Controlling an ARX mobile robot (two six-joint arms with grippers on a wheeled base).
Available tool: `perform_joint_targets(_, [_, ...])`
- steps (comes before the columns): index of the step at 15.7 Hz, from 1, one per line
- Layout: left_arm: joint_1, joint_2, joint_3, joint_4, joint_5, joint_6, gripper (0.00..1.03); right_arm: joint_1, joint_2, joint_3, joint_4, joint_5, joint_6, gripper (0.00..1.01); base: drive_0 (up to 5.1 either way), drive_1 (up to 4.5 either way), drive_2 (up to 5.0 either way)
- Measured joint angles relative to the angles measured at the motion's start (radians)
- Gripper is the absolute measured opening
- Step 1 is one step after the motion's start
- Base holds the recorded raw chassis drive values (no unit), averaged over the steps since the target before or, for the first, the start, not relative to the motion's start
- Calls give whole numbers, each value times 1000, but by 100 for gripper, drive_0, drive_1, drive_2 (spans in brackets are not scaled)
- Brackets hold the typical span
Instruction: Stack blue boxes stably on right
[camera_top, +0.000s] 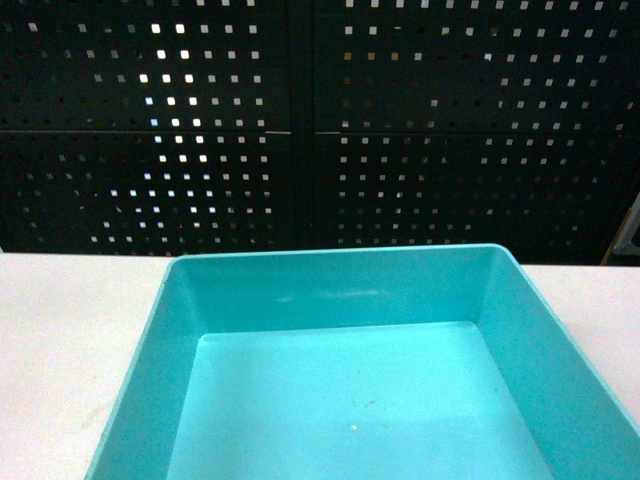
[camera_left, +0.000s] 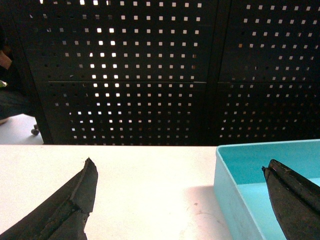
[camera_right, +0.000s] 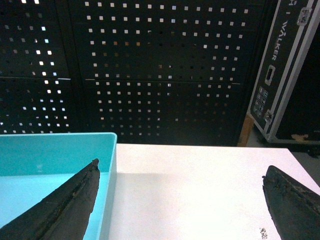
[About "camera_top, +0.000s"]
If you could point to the teal plastic tray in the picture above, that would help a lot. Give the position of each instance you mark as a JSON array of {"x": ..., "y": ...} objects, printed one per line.
[{"x": 437, "y": 362}]

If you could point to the black perforated back panel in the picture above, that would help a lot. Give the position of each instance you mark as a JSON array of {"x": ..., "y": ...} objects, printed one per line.
[{"x": 178, "y": 127}]

